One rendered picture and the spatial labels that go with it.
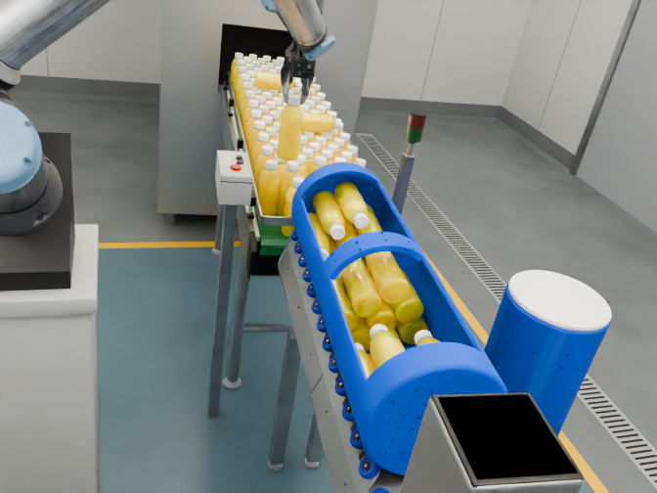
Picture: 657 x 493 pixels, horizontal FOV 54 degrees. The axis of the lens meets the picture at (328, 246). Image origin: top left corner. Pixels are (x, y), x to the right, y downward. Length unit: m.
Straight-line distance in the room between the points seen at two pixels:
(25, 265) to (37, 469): 0.56
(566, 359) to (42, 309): 1.28
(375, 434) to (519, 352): 0.71
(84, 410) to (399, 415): 0.78
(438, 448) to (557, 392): 1.56
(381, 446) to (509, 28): 5.97
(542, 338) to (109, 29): 4.78
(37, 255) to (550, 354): 1.26
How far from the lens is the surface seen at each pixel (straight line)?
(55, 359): 1.53
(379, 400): 1.15
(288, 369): 2.18
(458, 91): 6.83
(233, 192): 2.01
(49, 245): 1.44
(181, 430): 2.64
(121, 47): 5.90
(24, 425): 1.67
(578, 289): 1.94
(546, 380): 1.85
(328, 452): 1.46
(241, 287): 2.50
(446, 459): 0.33
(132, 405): 2.74
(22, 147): 1.23
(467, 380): 1.18
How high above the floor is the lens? 1.92
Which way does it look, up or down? 29 degrees down
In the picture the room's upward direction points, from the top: 10 degrees clockwise
